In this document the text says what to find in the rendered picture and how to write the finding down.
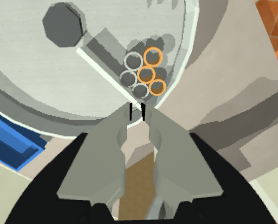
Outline grey round turntable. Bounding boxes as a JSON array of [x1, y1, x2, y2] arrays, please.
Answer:
[[0, 0, 199, 139]]

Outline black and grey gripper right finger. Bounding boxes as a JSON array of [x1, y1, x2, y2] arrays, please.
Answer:
[[141, 102, 276, 224]]

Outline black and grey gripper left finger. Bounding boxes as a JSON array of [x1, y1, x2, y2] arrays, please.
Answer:
[[4, 102, 132, 224]]

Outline blue open box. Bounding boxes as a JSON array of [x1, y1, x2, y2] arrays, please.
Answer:
[[0, 115, 52, 172]]

